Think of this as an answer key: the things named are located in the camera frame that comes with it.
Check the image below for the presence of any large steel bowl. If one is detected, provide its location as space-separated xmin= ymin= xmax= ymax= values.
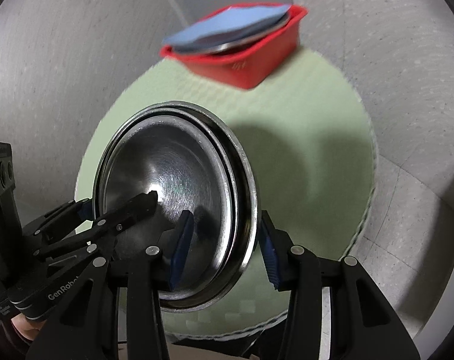
xmin=95 ymin=112 xmax=235 ymax=299

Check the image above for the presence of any wide steel plate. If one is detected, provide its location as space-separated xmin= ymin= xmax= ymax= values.
xmin=93 ymin=101 xmax=259 ymax=313

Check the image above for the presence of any blue plastic plate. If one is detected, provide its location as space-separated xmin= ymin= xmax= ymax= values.
xmin=162 ymin=5 xmax=290 ymax=48

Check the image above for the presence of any person's left hand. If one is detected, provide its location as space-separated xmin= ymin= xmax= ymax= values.
xmin=11 ymin=314 xmax=45 ymax=341

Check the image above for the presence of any green checkered tablecloth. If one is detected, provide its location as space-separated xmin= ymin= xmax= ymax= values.
xmin=73 ymin=46 xmax=378 ymax=340

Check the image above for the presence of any red plastic basin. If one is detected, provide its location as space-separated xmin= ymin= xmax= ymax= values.
xmin=159 ymin=5 xmax=309 ymax=89

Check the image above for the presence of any steel bowl in basin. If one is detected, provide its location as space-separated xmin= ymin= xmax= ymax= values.
xmin=172 ymin=13 xmax=290 ymax=55

